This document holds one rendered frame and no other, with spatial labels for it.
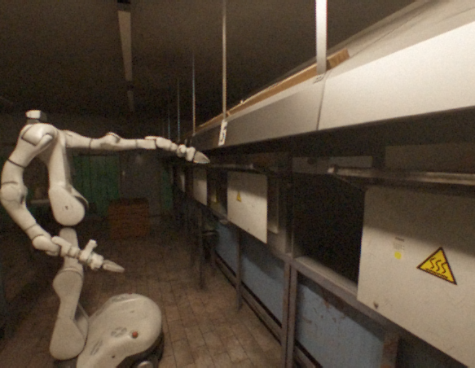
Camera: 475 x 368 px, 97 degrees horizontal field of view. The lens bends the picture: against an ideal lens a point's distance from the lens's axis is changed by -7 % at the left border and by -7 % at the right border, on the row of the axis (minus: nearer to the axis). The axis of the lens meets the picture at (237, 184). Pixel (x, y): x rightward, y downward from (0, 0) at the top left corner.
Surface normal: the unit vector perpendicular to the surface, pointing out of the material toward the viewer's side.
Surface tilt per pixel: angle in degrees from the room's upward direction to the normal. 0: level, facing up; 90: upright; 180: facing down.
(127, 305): 73
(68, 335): 90
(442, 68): 80
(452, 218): 90
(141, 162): 90
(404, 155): 90
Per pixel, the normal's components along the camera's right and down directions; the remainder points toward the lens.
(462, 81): -0.90, -0.14
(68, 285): 0.47, 0.09
